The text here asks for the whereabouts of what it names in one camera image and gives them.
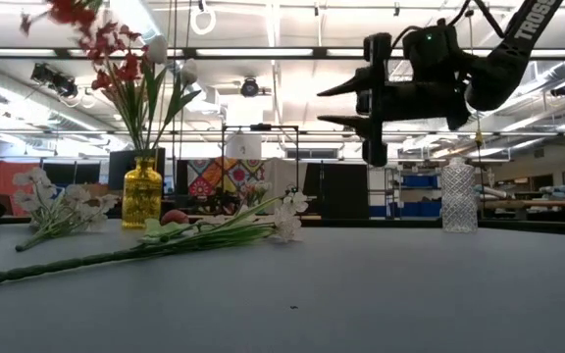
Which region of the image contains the background flower bouquet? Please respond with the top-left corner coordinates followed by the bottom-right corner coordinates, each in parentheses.
top-left (240, 180), bottom-right (274, 207)

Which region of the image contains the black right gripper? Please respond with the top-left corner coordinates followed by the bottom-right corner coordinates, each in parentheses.
top-left (316, 31), bottom-right (471, 168)

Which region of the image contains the red artificial blossom bunch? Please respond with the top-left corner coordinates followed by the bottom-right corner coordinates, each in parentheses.
top-left (88, 22), bottom-right (144, 153)
top-left (19, 0), bottom-right (98, 36)

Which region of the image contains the white artificial blossom bunch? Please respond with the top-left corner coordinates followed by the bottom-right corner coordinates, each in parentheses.
top-left (0, 189), bottom-right (309, 291)
top-left (12, 166), bottom-right (120, 254)

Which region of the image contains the colourful patchwork quilt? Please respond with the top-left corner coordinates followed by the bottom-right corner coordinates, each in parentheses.
top-left (186, 157), bottom-right (267, 198)

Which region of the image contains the wooden workbench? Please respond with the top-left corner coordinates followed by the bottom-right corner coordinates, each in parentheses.
top-left (478, 198), bottom-right (565, 211)

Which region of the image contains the clear cut glass vase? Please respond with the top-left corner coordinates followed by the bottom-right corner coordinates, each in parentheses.
top-left (439, 156), bottom-right (480, 234)

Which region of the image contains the black metal frame stand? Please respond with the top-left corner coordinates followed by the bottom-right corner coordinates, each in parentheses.
top-left (221, 124), bottom-right (301, 217)

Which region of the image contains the blue storage bin row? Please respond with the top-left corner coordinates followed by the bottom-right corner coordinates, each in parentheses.
top-left (368, 200), bottom-right (443, 219)

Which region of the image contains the black monitor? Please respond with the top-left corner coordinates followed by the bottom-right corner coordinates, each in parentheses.
top-left (108, 148), bottom-right (166, 191)

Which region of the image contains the round black ceiling light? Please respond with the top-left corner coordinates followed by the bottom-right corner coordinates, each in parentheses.
top-left (239, 76), bottom-right (261, 98)

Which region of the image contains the white hanging box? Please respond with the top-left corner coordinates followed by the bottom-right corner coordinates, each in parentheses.
top-left (226, 134), bottom-right (263, 161)

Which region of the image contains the yellow glass vase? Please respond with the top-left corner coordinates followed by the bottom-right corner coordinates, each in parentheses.
top-left (121, 156), bottom-right (164, 229)

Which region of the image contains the white hanging ring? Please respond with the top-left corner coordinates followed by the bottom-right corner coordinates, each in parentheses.
top-left (188, 3), bottom-right (218, 36)

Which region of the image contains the white air vent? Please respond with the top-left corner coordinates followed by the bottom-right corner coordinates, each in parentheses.
top-left (516, 61), bottom-right (539, 88)

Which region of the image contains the yellow hanging cable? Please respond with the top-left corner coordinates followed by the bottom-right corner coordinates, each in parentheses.
top-left (472, 110), bottom-right (486, 148)

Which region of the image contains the black partition panel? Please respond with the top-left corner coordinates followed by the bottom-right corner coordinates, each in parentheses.
top-left (301, 163), bottom-right (370, 220)

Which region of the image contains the red artificial tulip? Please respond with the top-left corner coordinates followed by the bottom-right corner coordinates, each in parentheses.
top-left (138, 209), bottom-right (203, 246)

